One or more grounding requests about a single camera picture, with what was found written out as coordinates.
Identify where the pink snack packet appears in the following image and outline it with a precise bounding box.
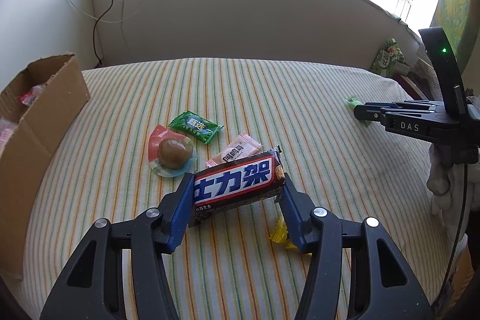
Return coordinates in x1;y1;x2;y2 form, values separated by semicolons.
205;133;263;169

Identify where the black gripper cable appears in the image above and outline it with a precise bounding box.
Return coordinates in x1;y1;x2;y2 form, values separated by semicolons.
437;163;469;309

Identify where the red clear snack packet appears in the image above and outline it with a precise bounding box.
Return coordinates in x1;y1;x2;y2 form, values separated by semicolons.
19;85;49;106

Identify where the person's right hand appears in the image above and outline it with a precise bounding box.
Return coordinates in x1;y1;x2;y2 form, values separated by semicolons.
427;148;480;235

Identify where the brown cardboard box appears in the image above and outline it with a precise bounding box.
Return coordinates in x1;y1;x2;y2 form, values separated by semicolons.
0;52;91;281

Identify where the dark chocolate bar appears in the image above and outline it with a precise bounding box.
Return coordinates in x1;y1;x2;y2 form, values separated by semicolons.
189;145;286;229

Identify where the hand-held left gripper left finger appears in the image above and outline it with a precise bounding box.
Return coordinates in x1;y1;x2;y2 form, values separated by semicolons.
39;173;196;320

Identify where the yellow snack packet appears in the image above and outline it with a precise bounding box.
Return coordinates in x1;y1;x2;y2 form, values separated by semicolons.
269;213;312;255

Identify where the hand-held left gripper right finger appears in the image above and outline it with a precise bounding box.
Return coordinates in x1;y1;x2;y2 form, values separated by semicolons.
279;172;436;320

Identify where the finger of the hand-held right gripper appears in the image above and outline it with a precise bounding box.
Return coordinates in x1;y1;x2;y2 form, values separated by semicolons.
353;105;392;123
363;100;446;113

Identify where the white lace cloth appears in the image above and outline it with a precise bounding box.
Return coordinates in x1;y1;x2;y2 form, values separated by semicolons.
412;43;447;99

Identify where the green candy packet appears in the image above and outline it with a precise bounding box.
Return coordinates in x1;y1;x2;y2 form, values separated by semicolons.
168;111;224;144

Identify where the black power cable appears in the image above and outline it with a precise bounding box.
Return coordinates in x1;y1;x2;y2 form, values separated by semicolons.
93;0;166;67

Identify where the green tissue packet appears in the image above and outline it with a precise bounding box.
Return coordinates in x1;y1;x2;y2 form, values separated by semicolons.
369;38;407;77

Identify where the landscape wall painting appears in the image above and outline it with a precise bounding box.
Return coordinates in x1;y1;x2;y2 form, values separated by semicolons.
429;0;477;73

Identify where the small green candy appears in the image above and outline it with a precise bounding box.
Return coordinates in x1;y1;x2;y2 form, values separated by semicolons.
345;96;372;127

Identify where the braised egg clear packet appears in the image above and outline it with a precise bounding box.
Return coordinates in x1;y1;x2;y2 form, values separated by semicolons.
149;124;198;177

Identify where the striped bed sheet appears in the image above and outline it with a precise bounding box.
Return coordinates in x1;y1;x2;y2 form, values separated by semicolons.
22;57;466;320

